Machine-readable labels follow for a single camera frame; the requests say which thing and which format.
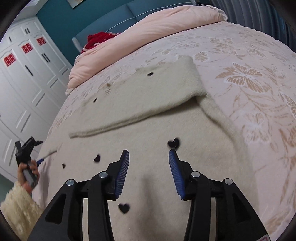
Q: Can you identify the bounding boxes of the pink folded duvet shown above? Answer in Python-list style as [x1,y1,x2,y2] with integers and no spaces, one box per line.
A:
[66,5,228,95]

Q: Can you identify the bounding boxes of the red knitted garment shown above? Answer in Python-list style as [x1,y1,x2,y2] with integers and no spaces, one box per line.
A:
[81,32,119,54]

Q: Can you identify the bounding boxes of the teal upholstered headboard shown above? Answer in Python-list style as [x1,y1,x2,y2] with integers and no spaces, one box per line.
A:
[72,0,194,52]

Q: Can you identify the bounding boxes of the pink floral bedspread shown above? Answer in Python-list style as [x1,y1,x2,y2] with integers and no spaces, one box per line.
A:
[49,21,295,240]

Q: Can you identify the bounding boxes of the cream sweater with black hearts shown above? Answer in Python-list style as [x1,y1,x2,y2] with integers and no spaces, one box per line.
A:
[33,56,259,240]

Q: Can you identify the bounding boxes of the left hand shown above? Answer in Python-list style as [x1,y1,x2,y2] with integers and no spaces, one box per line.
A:
[17,159,40,194]

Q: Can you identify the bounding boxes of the framed wall picture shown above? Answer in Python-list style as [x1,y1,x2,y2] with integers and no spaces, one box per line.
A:
[67,0,84,9]

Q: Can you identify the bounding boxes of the grey-blue pleated curtain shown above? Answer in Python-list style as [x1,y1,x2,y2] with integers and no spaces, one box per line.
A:
[210,0,295,51]

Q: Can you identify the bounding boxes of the white wardrobe with red stickers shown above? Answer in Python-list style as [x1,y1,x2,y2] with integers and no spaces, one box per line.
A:
[1,17,72,182]

